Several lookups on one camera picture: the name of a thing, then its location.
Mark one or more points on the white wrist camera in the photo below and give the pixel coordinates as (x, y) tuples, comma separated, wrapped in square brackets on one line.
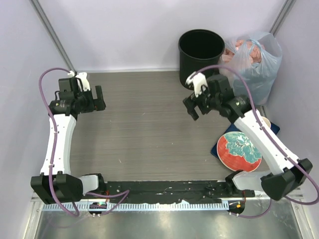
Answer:
[(198, 81), (82, 80)]

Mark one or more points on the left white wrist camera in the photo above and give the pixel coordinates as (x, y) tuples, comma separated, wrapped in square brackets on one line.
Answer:
[(82, 80)]

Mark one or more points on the blue bag of trash bags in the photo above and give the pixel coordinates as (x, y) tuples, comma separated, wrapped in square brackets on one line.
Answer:
[(256, 57)]

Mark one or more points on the black plastic trash bin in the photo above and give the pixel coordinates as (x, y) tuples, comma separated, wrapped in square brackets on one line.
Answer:
[(198, 48)]

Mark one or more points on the white slotted cable duct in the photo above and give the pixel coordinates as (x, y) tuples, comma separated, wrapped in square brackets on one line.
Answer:
[(125, 207)]

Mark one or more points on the red teal patterned plate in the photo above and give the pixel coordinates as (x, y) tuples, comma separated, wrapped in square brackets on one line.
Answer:
[(237, 152)]

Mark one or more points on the pink paper cup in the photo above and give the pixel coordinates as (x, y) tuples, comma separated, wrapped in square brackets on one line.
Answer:
[(265, 122)]

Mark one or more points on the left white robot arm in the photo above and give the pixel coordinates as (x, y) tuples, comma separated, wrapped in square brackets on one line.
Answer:
[(74, 97)]

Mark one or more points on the left aluminium frame post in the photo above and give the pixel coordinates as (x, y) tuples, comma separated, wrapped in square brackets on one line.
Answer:
[(51, 32)]

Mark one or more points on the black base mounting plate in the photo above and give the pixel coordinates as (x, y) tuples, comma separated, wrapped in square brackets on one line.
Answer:
[(169, 192)]

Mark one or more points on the aluminium frame post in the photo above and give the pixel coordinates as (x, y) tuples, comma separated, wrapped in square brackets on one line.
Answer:
[(51, 32), (282, 15)]

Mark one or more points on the right aluminium frame post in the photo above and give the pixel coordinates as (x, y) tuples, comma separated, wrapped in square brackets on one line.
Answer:
[(282, 15)]

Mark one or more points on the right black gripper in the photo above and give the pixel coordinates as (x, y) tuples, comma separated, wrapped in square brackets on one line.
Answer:
[(192, 102)]

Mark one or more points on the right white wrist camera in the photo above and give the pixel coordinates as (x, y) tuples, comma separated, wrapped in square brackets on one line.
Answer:
[(198, 81)]

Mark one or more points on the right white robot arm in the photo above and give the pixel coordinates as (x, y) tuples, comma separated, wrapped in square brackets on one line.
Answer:
[(286, 170)]

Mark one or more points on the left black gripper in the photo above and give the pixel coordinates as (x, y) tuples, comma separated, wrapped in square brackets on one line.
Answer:
[(98, 104)]

